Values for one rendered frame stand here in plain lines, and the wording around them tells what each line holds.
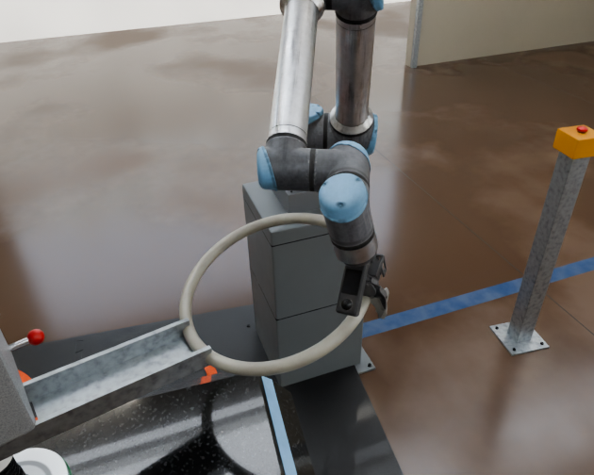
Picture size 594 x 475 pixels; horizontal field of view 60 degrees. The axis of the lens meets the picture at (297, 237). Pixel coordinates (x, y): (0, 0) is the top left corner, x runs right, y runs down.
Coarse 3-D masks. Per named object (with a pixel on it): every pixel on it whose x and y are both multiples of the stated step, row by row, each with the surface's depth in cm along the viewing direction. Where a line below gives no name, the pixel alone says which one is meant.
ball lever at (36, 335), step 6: (36, 330) 101; (30, 336) 100; (36, 336) 100; (42, 336) 101; (18, 342) 100; (24, 342) 100; (30, 342) 100; (36, 342) 101; (12, 348) 99; (18, 348) 100
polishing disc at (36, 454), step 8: (16, 456) 114; (24, 456) 114; (32, 456) 114; (40, 456) 114; (48, 456) 114; (56, 456) 114; (24, 464) 113; (32, 464) 113; (40, 464) 113; (48, 464) 113; (56, 464) 113; (64, 464) 113; (32, 472) 111; (40, 472) 111; (48, 472) 111; (56, 472) 111; (64, 472) 111
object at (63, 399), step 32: (128, 352) 115; (160, 352) 118; (192, 352) 112; (32, 384) 104; (64, 384) 108; (96, 384) 109; (128, 384) 104; (160, 384) 109; (64, 416) 98; (96, 416) 103; (0, 448) 93
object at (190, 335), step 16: (256, 224) 141; (272, 224) 141; (320, 224) 136; (224, 240) 140; (208, 256) 137; (192, 272) 134; (192, 288) 131; (368, 304) 114; (352, 320) 111; (192, 336) 119; (336, 336) 109; (304, 352) 108; (320, 352) 108; (224, 368) 111; (240, 368) 110; (256, 368) 108; (272, 368) 108; (288, 368) 107
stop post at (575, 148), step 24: (576, 144) 189; (576, 168) 198; (552, 192) 209; (576, 192) 205; (552, 216) 211; (552, 240) 217; (528, 264) 231; (552, 264) 225; (528, 288) 234; (528, 312) 239; (504, 336) 254; (528, 336) 250
